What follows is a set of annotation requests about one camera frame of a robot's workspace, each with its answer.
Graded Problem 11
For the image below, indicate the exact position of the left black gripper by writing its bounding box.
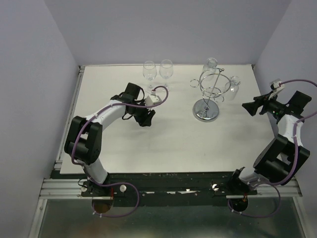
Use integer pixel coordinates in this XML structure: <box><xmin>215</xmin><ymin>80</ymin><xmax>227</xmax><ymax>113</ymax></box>
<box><xmin>129</xmin><ymin>98</ymin><xmax>156</xmax><ymax>127</ymax></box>

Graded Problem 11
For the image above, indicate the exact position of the clear wine glass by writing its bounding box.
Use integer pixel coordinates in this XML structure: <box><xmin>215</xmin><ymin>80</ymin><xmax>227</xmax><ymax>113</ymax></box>
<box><xmin>143</xmin><ymin>60</ymin><xmax>157</xmax><ymax>93</ymax></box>

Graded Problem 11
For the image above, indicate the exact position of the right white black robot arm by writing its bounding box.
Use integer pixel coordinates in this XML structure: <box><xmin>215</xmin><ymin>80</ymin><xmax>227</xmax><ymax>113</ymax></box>
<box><xmin>227</xmin><ymin>91</ymin><xmax>311</xmax><ymax>194</ymax></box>

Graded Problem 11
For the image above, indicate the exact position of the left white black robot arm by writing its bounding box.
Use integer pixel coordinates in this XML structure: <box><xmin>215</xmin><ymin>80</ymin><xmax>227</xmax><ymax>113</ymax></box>
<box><xmin>64</xmin><ymin>83</ymin><xmax>161</xmax><ymax>196</ymax></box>

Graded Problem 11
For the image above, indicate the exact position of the chrome wine glass rack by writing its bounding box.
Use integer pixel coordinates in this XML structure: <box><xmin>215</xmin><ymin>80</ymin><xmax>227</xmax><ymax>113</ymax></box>
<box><xmin>190</xmin><ymin>67</ymin><xmax>230</xmax><ymax>122</ymax></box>

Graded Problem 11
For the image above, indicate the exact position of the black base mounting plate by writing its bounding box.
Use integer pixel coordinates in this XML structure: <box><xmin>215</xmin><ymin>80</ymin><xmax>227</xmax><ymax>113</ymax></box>
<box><xmin>81</xmin><ymin>171</ymin><xmax>257</xmax><ymax>207</ymax></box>

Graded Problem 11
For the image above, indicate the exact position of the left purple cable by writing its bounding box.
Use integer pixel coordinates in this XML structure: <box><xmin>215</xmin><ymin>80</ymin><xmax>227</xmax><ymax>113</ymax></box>
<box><xmin>70</xmin><ymin>85</ymin><xmax>169</xmax><ymax>219</ymax></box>

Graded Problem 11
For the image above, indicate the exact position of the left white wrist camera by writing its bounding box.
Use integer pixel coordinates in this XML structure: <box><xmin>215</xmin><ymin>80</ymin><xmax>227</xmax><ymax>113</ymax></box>
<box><xmin>144</xmin><ymin>94</ymin><xmax>161</xmax><ymax>108</ymax></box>

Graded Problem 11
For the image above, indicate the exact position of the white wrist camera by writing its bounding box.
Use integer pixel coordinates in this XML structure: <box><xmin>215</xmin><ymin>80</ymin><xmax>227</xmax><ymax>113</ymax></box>
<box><xmin>268</xmin><ymin>79</ymin><xmax>285</xmax><ymax>100</ymax></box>
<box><xmin>144</xmin><ymin>94</ymin><xmax>161</xmax><ymax>108</ymax></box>

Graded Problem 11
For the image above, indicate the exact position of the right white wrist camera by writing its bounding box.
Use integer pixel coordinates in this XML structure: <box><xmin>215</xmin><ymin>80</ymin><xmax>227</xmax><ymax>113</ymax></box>
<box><xmin>268</xmin><ymin>79</ymin><xmax>285</xmax><ymax>100</ymax></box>

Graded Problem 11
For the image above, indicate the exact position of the aluminium left side rail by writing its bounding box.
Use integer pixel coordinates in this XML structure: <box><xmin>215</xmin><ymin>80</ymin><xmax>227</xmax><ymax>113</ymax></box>
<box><xmin>53</xmin><ymin>65</ymin><xmax>85</xmax><ymax>171</ymax></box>

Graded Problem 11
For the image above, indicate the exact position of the aluminium rail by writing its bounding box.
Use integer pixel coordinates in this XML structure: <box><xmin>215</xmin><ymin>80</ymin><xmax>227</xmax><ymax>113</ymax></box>
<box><xmin>53</xmin><ymin>65</ymin><xmax>85</xmax><ymax>171</ymax></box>
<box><xmin>39</xmin><ymin>179</ymin><xmax>302</xmax><ymax>199</ymax></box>

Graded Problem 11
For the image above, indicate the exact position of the aluminium front rail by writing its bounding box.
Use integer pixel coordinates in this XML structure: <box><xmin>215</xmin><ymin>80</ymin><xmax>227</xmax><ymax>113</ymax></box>
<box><xmin>39</xmin><ymin>179</ymin><xmax>302</xmax><ymax>199</ymax></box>

